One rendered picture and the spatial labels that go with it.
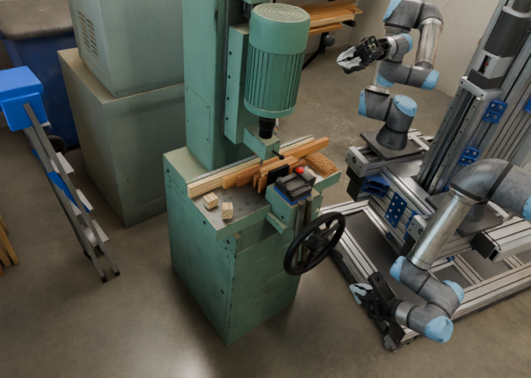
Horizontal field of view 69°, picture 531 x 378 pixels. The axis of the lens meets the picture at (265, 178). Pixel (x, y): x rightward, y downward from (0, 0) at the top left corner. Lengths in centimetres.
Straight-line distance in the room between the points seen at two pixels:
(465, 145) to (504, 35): 46
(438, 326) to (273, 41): 93
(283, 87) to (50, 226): 185
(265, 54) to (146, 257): 154
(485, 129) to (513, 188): 65
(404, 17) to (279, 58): 84
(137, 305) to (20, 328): 53
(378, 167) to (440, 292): 84
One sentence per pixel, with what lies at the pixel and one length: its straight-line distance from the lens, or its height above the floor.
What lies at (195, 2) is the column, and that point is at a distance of 141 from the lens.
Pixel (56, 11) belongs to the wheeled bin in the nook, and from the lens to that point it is 287.
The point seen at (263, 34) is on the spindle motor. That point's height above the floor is 146.
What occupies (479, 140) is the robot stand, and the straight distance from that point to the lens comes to 187.
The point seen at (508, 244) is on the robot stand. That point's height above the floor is 73.
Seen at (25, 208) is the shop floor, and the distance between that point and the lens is 285.
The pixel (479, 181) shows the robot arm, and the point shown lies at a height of 122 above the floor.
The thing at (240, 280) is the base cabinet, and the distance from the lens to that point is 163.
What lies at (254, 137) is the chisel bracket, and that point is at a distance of 141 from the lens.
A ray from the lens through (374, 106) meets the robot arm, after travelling 190.
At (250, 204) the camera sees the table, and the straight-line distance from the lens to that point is 138.
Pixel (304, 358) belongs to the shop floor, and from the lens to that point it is 209.
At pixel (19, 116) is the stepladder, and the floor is 106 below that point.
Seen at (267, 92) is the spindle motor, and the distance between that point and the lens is 123.
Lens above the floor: 186
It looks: 40 degrees down
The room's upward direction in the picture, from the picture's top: 8 degrees clockwise
